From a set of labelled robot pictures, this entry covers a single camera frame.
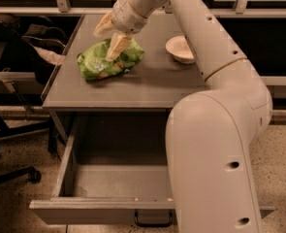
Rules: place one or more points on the metal window railing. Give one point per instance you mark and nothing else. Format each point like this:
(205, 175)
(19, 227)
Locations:
(84, 0)

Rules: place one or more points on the dark bag with white lining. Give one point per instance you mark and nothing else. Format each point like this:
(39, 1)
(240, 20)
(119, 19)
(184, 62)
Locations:
(47, 44)

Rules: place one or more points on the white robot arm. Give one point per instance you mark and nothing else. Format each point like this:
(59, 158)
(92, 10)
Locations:
(208, 133)

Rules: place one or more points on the black drawer handle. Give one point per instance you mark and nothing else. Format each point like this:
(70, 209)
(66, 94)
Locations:
(154, 219)

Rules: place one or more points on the white bowl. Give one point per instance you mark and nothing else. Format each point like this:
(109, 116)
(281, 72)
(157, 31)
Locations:
(177, 46)

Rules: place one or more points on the grey open top drawer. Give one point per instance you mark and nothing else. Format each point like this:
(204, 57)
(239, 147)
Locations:
(113, 166)

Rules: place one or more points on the black office chair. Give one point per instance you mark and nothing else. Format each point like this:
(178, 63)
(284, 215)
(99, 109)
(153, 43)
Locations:
(18, 85)

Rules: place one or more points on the grey cabinet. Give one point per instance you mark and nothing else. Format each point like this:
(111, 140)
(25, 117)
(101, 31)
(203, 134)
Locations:
(157, 82)

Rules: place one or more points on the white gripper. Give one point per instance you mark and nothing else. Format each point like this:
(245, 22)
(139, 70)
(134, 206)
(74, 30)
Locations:
(127, 16)

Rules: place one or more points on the green rice chip bag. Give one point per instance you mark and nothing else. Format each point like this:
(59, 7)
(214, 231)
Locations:
(93, 64)

